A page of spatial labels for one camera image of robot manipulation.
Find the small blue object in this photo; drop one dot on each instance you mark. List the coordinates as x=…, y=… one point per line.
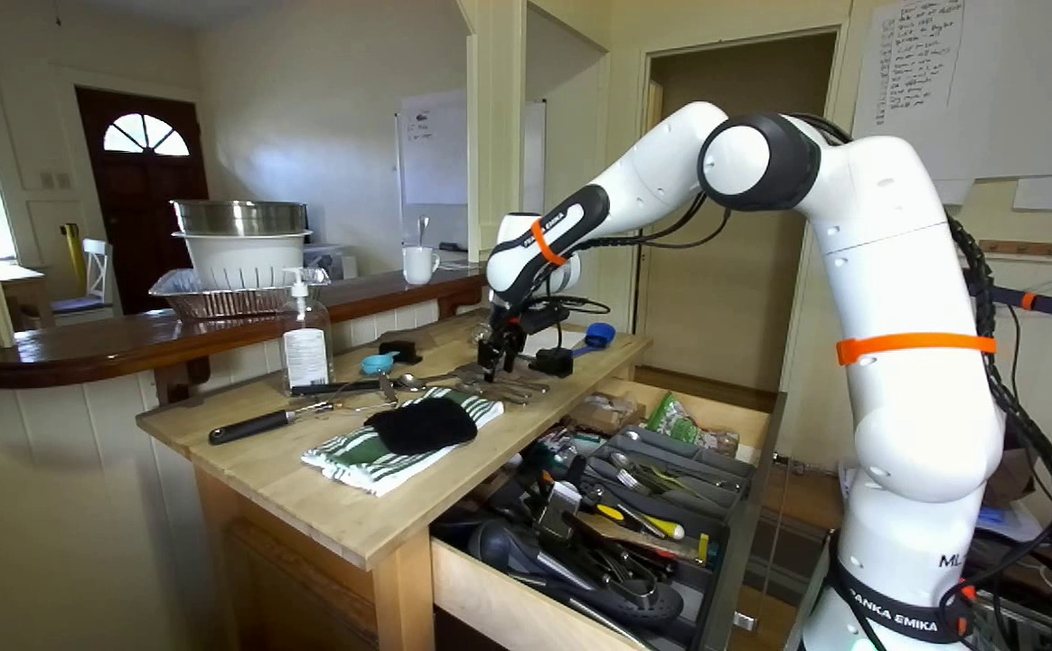
x=378, y=363

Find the handwritten paper sheet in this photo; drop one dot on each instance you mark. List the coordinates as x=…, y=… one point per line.
x=908, y=67

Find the white colander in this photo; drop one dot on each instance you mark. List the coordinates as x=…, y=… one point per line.
x=243, y=257

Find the hand sanitizer pump bottle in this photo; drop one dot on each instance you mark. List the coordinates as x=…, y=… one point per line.
x=304, y=348

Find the black box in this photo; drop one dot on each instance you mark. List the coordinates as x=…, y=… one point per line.
x=550, y=363

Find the green packet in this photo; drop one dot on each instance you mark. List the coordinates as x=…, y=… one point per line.
x=675, y=417

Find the dark wooden door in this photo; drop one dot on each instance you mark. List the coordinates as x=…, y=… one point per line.
x=140, y=204

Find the small black object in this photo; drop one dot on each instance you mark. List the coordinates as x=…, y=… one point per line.
x=398, y=352

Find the steel mixing bowl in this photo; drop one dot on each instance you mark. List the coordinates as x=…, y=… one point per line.
x=242, y=218

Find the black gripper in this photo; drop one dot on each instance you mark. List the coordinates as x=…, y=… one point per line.
x=527, y=323

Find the blue tape roll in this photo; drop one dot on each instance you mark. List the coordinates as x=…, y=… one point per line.
x=599, y=336

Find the white mug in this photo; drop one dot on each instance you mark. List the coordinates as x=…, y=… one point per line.
x=416, y=266

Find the yellow and black screwdriver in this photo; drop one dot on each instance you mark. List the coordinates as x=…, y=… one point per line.
x=646, y=522

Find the wooden drawer with steel front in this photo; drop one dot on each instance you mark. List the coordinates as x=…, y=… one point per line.
x=669, y=411

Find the black cloth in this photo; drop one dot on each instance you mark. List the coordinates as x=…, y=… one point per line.
x=421, y=426

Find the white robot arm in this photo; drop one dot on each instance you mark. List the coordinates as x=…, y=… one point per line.
x=886, y=301

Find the wooden table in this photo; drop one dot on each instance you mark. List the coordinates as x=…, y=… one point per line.
x=309, y=482

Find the white wall board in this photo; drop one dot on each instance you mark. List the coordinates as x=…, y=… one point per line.
x=431, y=149

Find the green and white towel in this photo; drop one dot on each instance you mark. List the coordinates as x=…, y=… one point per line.
x=348, y=464

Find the clear plastic bag of items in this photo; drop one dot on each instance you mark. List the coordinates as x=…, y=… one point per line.
x=605, y=412

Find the grey plastic cutlery tray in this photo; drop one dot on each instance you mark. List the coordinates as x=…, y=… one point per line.
x=620, y=530

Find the dark wooden counter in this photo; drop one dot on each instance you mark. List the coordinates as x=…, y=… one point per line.
x=129, y=346

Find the foil baking tray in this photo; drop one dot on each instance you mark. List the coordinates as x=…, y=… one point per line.
x=203, y=294

